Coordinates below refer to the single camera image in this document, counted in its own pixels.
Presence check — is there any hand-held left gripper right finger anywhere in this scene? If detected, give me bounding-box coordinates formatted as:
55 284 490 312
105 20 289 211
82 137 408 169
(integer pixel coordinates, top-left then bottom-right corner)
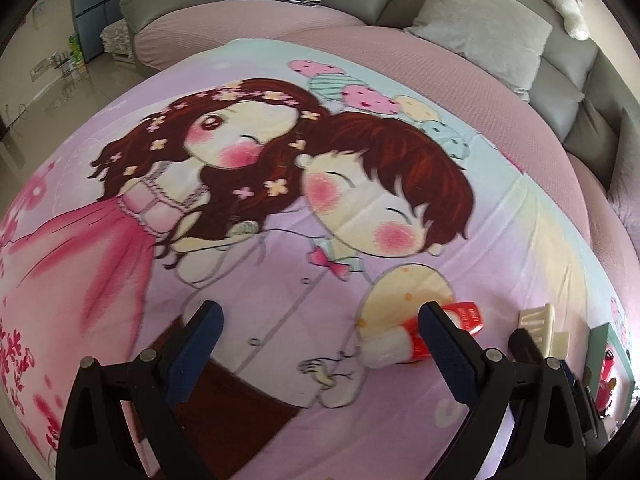
417 300 586 480

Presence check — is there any cream ribbed plastic toy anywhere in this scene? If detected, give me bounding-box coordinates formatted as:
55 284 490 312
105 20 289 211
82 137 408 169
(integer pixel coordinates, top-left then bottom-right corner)
517 302 571 361

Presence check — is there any teal cardboard box tray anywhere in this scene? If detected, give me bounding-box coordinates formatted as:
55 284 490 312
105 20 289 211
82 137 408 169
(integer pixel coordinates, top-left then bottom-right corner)
587 322 638 421

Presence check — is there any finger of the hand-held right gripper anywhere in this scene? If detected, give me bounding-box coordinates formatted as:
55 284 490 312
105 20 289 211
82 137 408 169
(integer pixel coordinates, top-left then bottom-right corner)
507 329 548 376

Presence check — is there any blue grey cabinet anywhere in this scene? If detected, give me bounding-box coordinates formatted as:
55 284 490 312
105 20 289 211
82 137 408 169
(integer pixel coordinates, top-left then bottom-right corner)
69 0 137 63

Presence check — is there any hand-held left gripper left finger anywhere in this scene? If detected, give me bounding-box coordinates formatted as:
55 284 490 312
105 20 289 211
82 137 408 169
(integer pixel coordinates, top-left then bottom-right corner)
55 300 224 480

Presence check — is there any floral storage box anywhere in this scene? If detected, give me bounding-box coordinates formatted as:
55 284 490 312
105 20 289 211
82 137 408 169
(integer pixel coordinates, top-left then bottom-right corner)
99 17 136 63

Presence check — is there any grey cushion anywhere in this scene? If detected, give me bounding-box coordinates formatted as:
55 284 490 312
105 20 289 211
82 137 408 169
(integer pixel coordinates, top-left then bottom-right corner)
404 0 563 103

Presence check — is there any red white plastic toy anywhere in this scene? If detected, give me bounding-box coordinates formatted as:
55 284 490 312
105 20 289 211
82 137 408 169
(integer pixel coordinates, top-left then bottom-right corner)
365 301 485 368

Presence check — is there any pink printed blanket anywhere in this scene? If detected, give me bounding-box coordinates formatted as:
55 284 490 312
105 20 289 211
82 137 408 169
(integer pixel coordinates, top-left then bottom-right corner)
0 37 640 480

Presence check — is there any green packet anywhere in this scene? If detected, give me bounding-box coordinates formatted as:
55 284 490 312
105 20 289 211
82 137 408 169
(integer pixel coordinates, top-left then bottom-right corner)
67 32 86 66

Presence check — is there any grey white plush husky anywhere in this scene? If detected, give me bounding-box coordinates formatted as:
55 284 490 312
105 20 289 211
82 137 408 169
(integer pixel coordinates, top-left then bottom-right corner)
482 0 591 42

